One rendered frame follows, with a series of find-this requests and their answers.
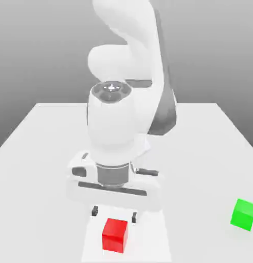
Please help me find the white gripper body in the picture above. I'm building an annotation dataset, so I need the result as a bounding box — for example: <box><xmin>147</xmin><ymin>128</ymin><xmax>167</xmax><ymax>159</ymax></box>
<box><xmin>65</xmin><ymin>176</ymin><xmax>162</xmax><ymax>213</ymax></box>

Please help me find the small red cube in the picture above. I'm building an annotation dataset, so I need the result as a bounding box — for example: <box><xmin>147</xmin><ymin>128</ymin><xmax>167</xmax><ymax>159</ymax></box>
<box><xmin>101</xmin><ymin>218</ymin><xmax>129</xmax><ymax>254</ymax></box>

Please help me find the small green cube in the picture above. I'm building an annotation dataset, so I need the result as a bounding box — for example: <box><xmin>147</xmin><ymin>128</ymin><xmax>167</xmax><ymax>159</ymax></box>
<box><xmin>230</xmin><ymin>198</ymin><xmax>253</xmax><ymax>232</ymax></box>

